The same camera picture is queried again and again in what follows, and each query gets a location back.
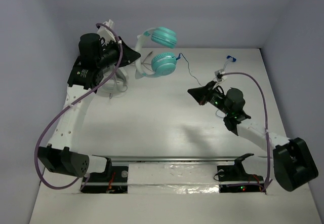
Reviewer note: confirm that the white over-ear headphones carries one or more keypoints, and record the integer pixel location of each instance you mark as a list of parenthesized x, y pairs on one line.
[(116, 85)]

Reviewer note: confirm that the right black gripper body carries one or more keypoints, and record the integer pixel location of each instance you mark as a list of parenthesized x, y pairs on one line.
[(216, 98)]

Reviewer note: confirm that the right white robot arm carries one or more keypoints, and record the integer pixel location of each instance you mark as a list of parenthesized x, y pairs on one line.
[(288, 161)]

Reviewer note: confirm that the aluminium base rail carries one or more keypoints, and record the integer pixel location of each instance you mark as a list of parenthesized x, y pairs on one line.
[(114, 181)]

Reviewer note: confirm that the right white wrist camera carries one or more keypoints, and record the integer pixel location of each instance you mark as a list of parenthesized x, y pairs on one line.
[(219, 76)]

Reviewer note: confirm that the teal over-ear headphones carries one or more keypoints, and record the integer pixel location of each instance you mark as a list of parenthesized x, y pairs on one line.
[(162, 64)]

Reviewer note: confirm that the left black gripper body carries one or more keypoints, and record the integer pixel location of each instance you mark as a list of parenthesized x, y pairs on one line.
[(121, 54)]

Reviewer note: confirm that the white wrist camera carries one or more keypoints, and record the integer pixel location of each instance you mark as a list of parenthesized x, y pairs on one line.
[(219, 76), (105, 33)]

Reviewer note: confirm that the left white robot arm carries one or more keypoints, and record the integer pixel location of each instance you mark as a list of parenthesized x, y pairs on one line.
[(99, 59)]

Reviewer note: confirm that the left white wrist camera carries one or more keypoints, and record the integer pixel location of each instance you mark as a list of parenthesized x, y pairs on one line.
[(105, 33)]

